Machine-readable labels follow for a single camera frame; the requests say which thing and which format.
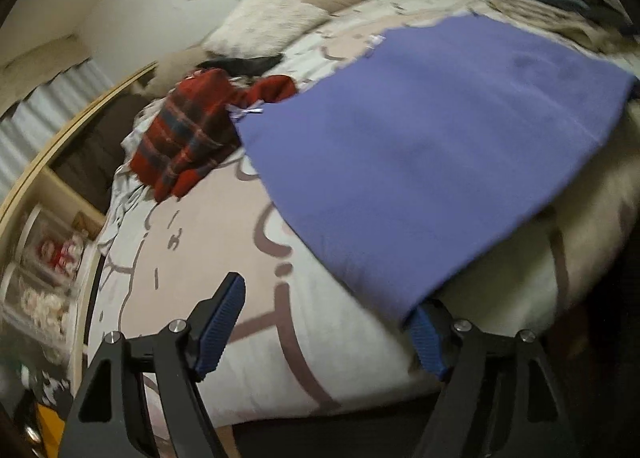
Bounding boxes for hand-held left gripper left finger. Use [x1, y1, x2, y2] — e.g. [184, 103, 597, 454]
[57, 272, 248, 458]

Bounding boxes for red white doll figure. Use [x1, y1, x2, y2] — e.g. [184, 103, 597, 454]
[37, 235, 88, 281]

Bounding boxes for beige patterned valance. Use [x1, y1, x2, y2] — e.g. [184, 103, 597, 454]
[0, 32, 93, 88]

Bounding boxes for beige folded pants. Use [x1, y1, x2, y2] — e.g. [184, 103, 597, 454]
[495, 0, 601, 38]

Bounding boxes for white curtain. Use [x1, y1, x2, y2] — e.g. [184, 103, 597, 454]
[0, 58, 118, 199]

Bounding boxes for dark grey garment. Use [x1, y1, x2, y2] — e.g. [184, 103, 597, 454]
[197, 54, 283, 76]

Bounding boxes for wooden bedside frame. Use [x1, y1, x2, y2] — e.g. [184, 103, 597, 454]
[0, 62, 161, 389]

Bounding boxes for white fluffy pillow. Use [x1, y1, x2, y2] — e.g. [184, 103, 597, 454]
[202, 0, 331, 58]

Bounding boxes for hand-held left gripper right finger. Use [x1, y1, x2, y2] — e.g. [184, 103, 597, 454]
[407, 300, 576, 458]

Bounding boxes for yellow box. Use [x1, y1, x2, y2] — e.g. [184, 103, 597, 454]
[30, 403, 68, 458]

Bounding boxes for red plaid scarf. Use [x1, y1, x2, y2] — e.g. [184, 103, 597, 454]
[130, 68, 301, 203]

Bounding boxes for purple garment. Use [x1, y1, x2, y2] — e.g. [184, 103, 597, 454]
[232, 12, 638, 331]

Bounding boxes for white crumpled garment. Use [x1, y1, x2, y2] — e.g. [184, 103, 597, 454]
[97, 102, 166, 259]

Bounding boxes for bear printed bed sheet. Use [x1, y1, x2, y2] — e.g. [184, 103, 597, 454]
[87, 0, 640, 434]

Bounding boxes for cream doll figure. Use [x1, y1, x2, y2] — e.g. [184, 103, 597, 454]
[20, 285, 73, 336]

